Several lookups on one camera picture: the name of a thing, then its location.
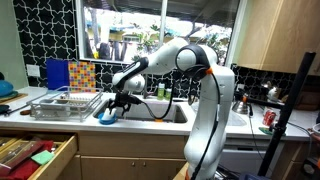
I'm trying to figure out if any small steel pot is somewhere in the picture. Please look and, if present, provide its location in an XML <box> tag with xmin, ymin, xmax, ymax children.
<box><xmin>231</xmin><ymin>99</ymin><xmax>252</xmax><ymax>116</ymax></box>

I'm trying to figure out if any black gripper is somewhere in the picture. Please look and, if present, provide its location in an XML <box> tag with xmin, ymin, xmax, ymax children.
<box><xmin>106</xmin><ymin>91</ymin><xmax>143</xmax><ymax>117</ymax></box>

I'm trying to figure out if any green sponge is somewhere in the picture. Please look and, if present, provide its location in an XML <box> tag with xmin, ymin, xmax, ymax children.
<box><xmin>30</xmin><ymin>149</ymin><xmax>56</xmax><ymax>166</ymax></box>

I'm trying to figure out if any red drawer organizer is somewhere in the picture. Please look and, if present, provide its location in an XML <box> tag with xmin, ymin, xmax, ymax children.
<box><xmin>0</xmin><ymin>139</ymin><xmax>55</xmax><ymax>180</ymax></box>

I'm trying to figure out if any black tripod pole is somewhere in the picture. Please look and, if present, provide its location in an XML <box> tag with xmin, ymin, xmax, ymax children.
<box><xmin>257</xmin><ymin>50</ymin><xmax>317</xmax><ymax>177</ymax></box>

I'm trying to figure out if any open wooden kitchen drawer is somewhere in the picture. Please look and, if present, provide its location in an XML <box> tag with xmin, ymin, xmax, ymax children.
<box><xmin>0</xmin><ymin>131</ymin><xmax>79</xmax><ymax>180</ymax></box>

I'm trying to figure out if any metal wire dish rack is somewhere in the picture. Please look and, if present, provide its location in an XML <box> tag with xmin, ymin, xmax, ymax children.
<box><xmin>29</xmin><ymin>85</ymin><xmax>105</xmax><ymax>123</ymax></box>

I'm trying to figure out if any white dishwasher front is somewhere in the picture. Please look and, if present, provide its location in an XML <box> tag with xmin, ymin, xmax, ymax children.
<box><xmin>219</xmin><ymin>137</ymin><xmax>278</xmax><ymax>178</ymax></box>

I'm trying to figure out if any small blue bowl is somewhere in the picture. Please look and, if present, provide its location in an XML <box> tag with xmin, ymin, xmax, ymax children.
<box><xmin>97</xmin><ymin>111</ymin><xmax>119</xmax><ymax>126</ymax></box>

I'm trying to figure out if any stainless steel sink basin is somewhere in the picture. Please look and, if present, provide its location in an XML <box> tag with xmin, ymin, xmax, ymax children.
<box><xmin>92</xmin><ymin>98</ymin><xmax>189</xmax><ymax>125</ymax></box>

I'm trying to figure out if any wooden wall cabinet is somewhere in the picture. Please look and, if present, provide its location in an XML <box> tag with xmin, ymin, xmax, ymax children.
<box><xmin>236</xmin><ymin>0</ymin><xmax>320</xmax><ymax>76</ymax></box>

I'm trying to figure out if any red soda can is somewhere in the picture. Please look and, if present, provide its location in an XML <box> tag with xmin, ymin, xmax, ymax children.
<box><xmin>262</xmin><ymin>106</ymin><xmax>278</xmax><ymax>127</ymax></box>

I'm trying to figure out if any teal kettle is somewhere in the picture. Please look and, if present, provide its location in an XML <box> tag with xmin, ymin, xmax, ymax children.
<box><xmin>0</xmin><ymin>79</ymin><xmax>15</xmax><ymax>99</ymax></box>

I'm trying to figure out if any green dish soap bottle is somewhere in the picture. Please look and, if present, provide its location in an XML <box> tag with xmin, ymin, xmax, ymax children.
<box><xmin>156</xmin><ymin>82</ymin><xmax>166</xmax><ymax>101</ymax></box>

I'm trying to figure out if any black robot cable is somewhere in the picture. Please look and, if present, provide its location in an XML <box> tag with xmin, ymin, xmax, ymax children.
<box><xmin>132</xmin><ymin>65</ymin><xmax>222</xmax><ymax>180</ymax></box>

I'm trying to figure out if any blue cutting board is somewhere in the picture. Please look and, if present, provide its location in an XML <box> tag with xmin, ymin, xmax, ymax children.
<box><xmin>45</xmin><ymin>58</ymin><xmax>71</xmax><ymax>91</ymax></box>

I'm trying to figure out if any kitchen window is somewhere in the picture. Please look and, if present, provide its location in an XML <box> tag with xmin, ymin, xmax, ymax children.
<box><xmin>74</xmin><ymin>0</ymin><xmax>248</xmax><ymax>73</ymax></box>

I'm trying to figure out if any wooden cutting board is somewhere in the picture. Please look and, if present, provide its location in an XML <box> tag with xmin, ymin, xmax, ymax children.
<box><xmin>0</xmin><ymin>92</ymin><xmax>29</xmax><ymax>105</ymax></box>

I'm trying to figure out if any multicoloured squares cutting board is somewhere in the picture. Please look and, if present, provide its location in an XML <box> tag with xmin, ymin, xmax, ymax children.
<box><xmin>67</xmin><ymin>60</ymin><xmax>97</xmax><ymax>94</ymax></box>

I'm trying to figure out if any white dish sponge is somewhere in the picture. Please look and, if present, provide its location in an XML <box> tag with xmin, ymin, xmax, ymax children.
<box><xmin>101</xmin><ymin>107</ymin><xmax>117</xmax><ymax>122</ymax></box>

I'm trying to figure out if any wooden base cabinet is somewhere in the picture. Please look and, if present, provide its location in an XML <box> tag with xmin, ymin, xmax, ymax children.
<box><xmin>56</xmin><ymin>131</ymin><xmax>188</xmax><ymax>180</ymax></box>

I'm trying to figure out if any white wall light switch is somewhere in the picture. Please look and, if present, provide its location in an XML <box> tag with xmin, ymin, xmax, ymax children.
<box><xmin>26</xmin><ymin>63</ymin><xmax>41</xmax><ymax>78</ymax></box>

